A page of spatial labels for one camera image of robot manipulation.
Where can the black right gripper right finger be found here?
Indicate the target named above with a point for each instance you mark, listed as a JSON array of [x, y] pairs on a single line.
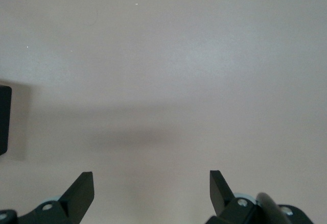
[[222, 198]]

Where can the black rectangular plastic box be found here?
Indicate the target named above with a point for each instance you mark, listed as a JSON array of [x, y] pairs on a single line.
[[5, 119]]

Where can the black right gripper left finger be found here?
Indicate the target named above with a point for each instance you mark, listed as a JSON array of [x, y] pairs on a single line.
[[76, 201]]

